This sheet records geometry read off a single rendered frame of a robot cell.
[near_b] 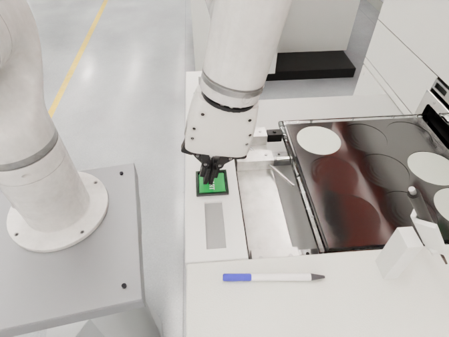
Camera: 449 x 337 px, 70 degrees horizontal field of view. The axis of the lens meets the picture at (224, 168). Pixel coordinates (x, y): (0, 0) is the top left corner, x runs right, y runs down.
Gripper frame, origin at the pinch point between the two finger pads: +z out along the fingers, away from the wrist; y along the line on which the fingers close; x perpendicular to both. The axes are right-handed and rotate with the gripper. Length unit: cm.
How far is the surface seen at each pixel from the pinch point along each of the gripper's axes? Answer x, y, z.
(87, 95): -183, 65, 116
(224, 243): 12.0, -2.4, 3.4
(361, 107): -40, -50, 7
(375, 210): 3.7, -32.2, 2.8
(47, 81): -207, 102, 123
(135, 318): 1, 11, 64
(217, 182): 0.2, -1.9, 2.6
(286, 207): -4.1, -19.9, 13.5
